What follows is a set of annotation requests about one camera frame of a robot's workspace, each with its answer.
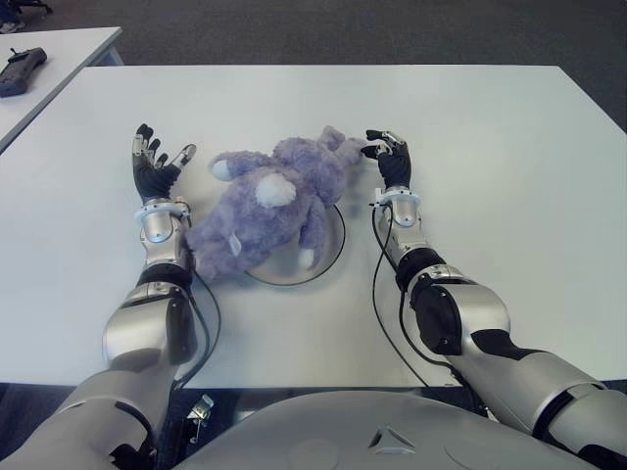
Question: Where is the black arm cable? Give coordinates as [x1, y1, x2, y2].
[169, 244, 222, 391]
[369, 203, 491, 417]

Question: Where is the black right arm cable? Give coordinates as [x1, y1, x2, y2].
[369, 203, 491, 417]

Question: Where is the black handheld controller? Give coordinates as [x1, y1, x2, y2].
[0, 46, 49, 98]

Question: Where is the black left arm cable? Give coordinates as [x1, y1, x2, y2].
[169, 244, 222, 391]

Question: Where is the white side table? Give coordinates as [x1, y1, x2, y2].
[0, 26, 123, 154]

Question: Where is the white plate with black rim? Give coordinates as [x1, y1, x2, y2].
[244, 203, 348, 288]

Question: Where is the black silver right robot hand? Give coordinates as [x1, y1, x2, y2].
[361, 128, 412, 191]

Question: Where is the metal clamp under table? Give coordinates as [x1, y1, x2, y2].
[186, 393, 216, 442]

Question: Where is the grey robot torso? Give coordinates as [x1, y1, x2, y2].
[173, 389, 603, 470]

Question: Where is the purple plush doll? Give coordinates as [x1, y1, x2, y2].
[183, 125, 369, 284]

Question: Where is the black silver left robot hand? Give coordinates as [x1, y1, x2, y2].
[130, 123, 198, 203]

